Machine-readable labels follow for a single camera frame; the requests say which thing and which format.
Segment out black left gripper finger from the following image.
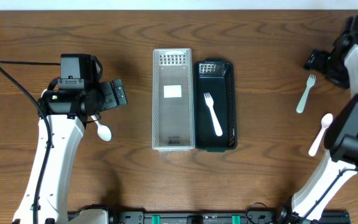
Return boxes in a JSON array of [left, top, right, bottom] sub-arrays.
[[103, 84, 114, 109], [112, 79, 127, 106]]

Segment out mint green plastic fork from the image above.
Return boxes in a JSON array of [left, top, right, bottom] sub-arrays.
[[296, 74, 316, 113]]

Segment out pale pink plastic spoon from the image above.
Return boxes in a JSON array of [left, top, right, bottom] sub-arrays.
[[308, 113, 333, 157]]

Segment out white plastic fork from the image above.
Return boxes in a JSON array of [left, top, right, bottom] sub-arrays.
[[203, 93, 223, 136]]

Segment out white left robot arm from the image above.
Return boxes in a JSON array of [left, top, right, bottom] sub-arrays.
[[12, 114, 117, 224]]

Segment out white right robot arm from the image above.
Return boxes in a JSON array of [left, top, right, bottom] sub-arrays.
[[119, 31, 358, 224]]

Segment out white plastic spoon near gripper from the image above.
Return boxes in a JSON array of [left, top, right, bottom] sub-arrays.
[[91, 114, 112, 141]]

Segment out white label in basket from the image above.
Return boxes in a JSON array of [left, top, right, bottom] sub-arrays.
[[163, 85, 182, 98]]

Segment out clear plastic basket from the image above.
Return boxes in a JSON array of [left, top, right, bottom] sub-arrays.
[[152, 48, 195, 152]]

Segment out black plastic basket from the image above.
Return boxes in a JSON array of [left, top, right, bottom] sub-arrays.
[[193, 59, 237, 152]]

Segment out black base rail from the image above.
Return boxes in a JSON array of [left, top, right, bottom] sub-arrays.
[[68, 203, 351, 224]]

